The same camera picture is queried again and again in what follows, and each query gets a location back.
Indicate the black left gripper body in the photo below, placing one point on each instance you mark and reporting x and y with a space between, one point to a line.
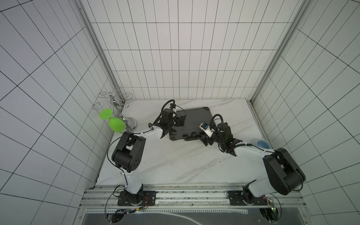
171 123

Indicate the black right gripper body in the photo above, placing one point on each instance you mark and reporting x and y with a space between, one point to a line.
205 135

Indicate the dark grey poker set case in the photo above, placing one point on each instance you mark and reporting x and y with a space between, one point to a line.
191 130

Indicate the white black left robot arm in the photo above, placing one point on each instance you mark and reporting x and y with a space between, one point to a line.
128 153

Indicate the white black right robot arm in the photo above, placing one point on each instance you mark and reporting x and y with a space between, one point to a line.
281 173

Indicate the light blue ceramic mug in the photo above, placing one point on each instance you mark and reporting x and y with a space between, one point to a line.
263 144

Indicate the green plastic wine glass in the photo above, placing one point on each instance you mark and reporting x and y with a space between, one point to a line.
116 125

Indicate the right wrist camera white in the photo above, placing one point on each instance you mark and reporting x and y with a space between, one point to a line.
206 129

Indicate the chrome wire glass rack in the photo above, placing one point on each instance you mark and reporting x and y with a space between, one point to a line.
117 100

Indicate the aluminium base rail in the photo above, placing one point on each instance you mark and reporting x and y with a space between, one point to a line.
183 198

